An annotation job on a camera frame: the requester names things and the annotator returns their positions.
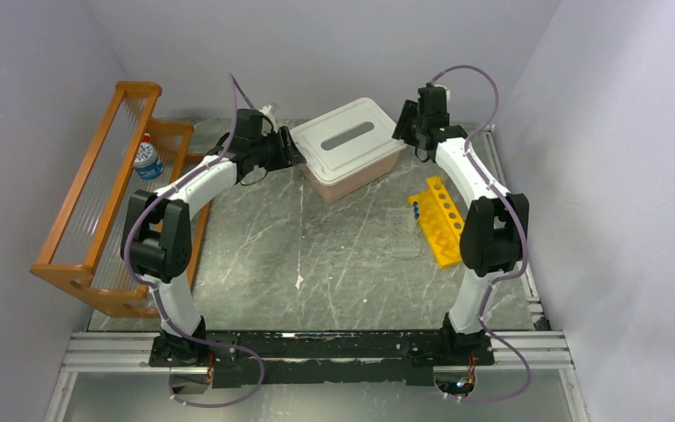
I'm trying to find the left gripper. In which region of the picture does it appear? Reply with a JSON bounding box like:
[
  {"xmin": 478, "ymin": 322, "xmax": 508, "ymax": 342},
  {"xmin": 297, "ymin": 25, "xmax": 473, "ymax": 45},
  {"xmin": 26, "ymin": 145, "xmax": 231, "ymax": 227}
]
[{"xmin": 251, "ymin": 127, "xmax": 307, "ymax": 172}]

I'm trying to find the white bin lid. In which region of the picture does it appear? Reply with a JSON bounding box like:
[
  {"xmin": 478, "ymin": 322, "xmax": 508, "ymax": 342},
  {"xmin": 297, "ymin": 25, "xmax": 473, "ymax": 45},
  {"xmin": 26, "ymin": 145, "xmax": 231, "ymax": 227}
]
[{"xmin": 291, "ymin": 98, "xmax": 405, "ymax": 185}]

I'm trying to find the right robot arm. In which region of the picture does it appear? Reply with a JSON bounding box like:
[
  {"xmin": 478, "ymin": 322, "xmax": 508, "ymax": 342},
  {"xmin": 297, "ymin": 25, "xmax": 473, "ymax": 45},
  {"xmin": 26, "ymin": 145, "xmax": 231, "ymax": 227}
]
[{"xmin": 393, "ymin": 83, "xmax": 529, "ymax": 364}]

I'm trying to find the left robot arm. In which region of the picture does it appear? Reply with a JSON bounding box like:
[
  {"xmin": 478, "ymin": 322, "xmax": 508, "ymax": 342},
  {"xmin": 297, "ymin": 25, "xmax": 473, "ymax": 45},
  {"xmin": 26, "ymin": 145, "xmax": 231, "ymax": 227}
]
[{"xmin": 120, "ymin": 105, "xmax": 305, "ymax": 366}]

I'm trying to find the pink plastic bin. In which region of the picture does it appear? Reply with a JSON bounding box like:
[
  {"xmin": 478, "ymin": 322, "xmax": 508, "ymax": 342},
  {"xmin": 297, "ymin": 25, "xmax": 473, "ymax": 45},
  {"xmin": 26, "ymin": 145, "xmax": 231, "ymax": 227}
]
[{"xmin": 299, "ymin": 152, "xmax": 400, "ymax": 204}]

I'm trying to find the clear acrylic tube rack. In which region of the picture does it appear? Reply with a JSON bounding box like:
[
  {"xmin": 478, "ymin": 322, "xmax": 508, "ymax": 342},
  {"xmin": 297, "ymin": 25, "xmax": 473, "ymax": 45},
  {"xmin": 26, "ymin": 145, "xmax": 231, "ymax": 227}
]
[{"xmin": 386, "ymin": 207, "xmax": 420, "ymax": 258}]

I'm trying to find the yellow test tube rack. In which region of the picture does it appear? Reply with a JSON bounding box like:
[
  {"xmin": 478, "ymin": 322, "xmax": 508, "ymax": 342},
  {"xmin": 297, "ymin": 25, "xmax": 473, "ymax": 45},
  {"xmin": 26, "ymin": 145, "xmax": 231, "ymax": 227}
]
[{"xmin": 407, "ymin": 177, "xmax": 464, "ymax": 269}]

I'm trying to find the blue white bottle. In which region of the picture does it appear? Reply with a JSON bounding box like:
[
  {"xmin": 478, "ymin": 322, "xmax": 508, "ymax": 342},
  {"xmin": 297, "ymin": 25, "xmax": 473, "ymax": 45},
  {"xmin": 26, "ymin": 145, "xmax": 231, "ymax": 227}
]
[{"xmin": 134, "ymin": 133, "xmax": 164, "ymax": 180}]

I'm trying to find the orange wooden shelf rack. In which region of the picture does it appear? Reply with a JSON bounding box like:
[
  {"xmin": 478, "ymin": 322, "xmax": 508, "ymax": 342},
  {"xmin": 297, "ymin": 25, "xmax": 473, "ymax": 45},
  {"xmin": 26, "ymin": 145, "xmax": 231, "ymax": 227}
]
[{"xmin": 30, "ymin": 81, "xmax": 202, "ymax": 318}]

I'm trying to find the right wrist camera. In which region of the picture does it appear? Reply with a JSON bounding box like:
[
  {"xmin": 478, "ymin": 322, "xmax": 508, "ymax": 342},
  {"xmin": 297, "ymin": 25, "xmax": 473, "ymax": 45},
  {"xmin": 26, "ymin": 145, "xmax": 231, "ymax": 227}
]
[{"xmin": 433, "ymin": 84, "xmax": 451, "ymax": 105}]

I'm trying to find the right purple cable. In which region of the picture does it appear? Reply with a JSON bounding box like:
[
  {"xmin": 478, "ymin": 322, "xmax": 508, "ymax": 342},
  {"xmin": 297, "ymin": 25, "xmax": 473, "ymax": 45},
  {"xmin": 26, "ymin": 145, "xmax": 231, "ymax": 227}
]
[{"xmin": 427, "ymin": 64, "xmax": 533, "ymax": 404}]

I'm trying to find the purple cable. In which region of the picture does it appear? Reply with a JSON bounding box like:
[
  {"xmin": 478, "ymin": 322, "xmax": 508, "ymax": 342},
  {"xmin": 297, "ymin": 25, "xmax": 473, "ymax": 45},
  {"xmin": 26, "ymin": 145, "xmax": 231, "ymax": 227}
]
[
  {"xmin": 121, "ymin": 72, "xmax": 265, "ymax": 409},
  {"xmin": 427, "ymin": 64, "xmax": 533, "ymax": 404}
]

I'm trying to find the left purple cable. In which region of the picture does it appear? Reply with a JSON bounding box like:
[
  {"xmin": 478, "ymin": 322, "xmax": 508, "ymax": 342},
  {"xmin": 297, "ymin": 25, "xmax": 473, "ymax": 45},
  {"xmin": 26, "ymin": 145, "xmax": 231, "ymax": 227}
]
[{"xmin": 121, "ymin": 72, "xmax": 265, "ymax": 409}]

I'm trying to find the black base frame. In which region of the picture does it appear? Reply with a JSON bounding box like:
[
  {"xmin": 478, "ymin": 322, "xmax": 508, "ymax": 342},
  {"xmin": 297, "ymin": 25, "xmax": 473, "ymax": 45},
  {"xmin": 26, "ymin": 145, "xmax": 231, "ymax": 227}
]
[{"xmin": 148, "ymin": 327, "xmax": 495, "ymax": 388}]

